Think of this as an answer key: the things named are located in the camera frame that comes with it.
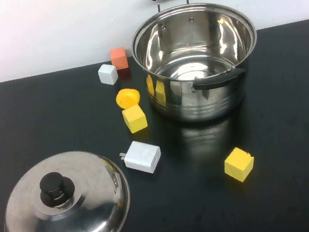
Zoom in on steel lid with black knob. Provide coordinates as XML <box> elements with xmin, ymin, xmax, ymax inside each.
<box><xmin>0</xmin><ymin>143</ymin><xmax>137</xmax><ymax>232</ymax></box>

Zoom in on yellow foam cube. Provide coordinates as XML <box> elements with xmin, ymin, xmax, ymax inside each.
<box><xmin>120</xmin><ymin>103</ymin><xmax>149</xmax><ymax>135</ymax></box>
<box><xmin>221</xmin><ymin>144</ymin><xmax>258</xmax><ymax>185</ymax></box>

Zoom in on round yellow-orange toy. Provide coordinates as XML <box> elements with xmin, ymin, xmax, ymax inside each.
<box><xmin>114</xmin><ymin>86</ymin><xmax>142</xmax><ymax>111</ymax></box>

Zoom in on white foam cube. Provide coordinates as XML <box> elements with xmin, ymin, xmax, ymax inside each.
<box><xmin>96</xmin><ymin>62</ymin><xmax>120</xmax><ymax>87</ymax></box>

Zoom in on orange foam cube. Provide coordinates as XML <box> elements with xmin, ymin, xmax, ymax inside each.
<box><xmin>109</xmin><ymin>46</ymin><xmax>130</xmax><ymax>72</ymax></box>

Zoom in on white usb wall charger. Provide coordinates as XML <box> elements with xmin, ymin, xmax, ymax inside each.
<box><xmin>117</xmin><ymin>137</ymin><xmax>164</xmax><ymax>179</ymax></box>

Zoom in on stainless steel pot black handles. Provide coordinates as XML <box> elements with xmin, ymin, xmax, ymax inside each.
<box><xmin>123</xmin><ymin>0</ymin><xmax>269</xmax><ymax>132</ymax></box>

